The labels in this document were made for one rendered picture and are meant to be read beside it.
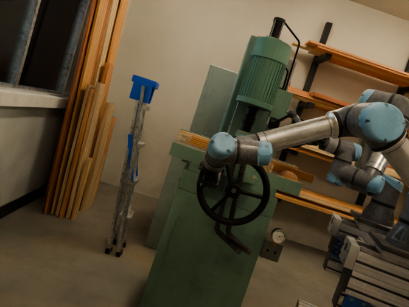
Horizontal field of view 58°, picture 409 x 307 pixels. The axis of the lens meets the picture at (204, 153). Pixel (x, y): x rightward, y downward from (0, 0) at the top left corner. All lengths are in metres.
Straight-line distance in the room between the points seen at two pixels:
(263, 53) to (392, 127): 0.75
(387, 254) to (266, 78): 0.86
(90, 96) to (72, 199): 0.78
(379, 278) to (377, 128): 0.59
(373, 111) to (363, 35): 3.41
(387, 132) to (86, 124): 2.17
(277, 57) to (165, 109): 2.55
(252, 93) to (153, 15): 2.70
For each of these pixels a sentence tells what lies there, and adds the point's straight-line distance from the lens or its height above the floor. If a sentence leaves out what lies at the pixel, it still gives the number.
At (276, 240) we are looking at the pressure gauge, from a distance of 1.66.
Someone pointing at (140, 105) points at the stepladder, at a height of 0.99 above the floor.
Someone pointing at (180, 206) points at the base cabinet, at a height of 0.63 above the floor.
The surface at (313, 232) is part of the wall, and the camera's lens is 4.54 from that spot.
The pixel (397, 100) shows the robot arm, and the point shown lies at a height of 1.37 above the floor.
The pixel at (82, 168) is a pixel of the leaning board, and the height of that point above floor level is 0.39.
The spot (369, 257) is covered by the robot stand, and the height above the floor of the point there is 0.75.
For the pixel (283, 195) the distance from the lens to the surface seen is 3.83.
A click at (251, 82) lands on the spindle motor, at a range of 1.73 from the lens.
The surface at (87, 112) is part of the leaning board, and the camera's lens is 2.85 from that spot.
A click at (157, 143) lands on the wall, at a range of 4.16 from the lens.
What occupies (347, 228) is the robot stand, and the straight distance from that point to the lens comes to 1.99.
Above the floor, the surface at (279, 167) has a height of 0.92.
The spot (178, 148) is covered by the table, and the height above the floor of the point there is 0.88.
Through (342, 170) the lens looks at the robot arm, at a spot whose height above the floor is 1.01.
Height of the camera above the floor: 1.05
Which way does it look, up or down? 6 degrees down
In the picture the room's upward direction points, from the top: 18 degrees clockwise
